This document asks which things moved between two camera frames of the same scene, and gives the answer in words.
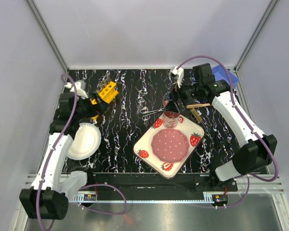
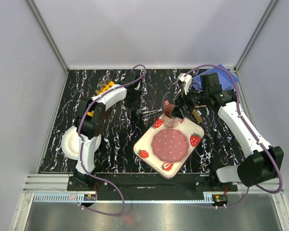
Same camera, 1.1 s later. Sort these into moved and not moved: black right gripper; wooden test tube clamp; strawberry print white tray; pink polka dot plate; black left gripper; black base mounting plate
Moved: black left gripper; black right gripper
Not moved: wooden test tube clamp; strawberry print white tray; pink polka dot plate; black base mounting plate
